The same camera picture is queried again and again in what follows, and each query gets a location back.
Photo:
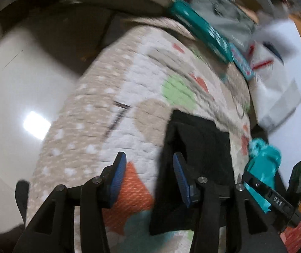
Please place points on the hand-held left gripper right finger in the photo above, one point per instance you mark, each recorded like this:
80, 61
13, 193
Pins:
180, 179

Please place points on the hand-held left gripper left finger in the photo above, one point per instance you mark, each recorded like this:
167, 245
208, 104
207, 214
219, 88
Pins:
117, 179

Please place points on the black pants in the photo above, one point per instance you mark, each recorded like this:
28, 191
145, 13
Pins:
200, 147

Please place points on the teal star fleece blanket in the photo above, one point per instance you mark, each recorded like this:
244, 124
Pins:
263, 158

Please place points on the patterned quilted bedspread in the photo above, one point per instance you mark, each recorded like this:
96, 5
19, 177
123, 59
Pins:
118, 84

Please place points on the white plastic bag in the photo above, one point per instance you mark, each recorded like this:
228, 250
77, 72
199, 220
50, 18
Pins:
271, 84

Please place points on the teal box with shapes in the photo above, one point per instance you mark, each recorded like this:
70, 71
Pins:
241, 60

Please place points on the teal rectangular box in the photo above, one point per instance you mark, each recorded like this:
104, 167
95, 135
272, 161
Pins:
200, 29

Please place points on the grey laptop bag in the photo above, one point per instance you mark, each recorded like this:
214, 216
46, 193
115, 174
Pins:
232, 23

